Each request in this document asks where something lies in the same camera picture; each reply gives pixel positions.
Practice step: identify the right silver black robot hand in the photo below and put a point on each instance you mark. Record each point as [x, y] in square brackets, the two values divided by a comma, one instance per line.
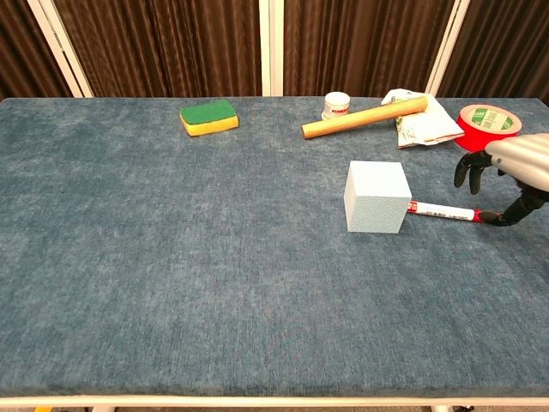
[523, 159]

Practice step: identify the pink white small tube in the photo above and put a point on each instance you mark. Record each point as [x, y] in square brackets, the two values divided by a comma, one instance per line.
[442, 211]

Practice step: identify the red tape roll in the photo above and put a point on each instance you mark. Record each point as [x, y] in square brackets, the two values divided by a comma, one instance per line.
[465, 133]

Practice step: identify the white green snack packet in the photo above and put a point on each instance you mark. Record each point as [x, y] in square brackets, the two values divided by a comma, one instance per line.
[424, 126]

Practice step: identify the brown curtain panel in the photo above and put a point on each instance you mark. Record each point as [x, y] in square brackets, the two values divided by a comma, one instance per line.
[21, 47]
[163, 47]
[364, 43]
[506, 47]

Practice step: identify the light blue foam cube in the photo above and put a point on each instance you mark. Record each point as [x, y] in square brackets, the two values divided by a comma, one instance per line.
[377, 201]

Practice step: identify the wooden rod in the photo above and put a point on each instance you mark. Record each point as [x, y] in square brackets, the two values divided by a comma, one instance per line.
[364, 118]

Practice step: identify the small white jar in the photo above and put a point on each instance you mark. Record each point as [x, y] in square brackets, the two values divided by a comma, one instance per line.
[336, 105]

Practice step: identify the green yellow scrub sponge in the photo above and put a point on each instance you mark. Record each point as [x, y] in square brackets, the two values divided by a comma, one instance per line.
[208, 113]

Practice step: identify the blue fabric table cover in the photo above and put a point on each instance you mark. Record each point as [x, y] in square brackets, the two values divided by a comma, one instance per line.
[193, 257]

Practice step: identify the white partition frame post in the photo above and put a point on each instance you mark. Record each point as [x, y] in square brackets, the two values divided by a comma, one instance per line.
[60, 47]
[448, 43]
[271, 47]

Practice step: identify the white table frame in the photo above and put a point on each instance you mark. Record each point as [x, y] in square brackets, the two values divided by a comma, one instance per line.
[257, 402]

